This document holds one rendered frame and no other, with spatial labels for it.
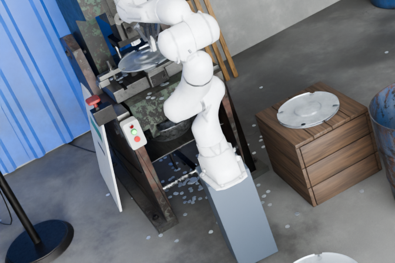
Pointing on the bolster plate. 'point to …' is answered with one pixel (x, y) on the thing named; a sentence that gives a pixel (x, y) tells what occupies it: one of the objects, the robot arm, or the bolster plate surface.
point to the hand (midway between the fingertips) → (152, 43)
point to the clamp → (107, 76)
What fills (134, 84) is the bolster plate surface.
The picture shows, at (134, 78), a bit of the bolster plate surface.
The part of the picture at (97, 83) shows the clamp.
